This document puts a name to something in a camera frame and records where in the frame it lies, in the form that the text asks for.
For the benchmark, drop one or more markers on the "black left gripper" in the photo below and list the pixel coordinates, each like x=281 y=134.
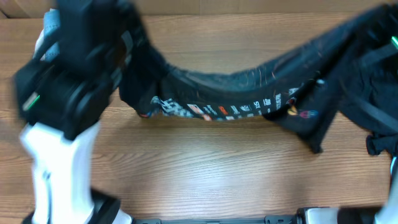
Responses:
x=132 y=20

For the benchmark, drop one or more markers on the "black patterned sports jersey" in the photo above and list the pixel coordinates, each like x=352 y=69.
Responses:
x=299 y=90

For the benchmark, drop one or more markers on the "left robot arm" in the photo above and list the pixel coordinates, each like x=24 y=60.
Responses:
x=61 y=94

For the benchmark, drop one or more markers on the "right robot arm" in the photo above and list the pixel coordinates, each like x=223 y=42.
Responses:
x=354 y=215

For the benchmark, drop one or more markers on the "folded blue denim jeans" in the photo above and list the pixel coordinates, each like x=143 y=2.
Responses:
x=51 y=26

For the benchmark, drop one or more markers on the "folded white cloth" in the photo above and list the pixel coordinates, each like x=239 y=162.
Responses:
x=38 y=43

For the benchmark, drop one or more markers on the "black garment pile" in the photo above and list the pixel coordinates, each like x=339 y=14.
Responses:
x=370 y=101

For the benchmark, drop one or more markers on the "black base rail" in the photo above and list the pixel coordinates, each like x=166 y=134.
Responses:
x=269 y=219

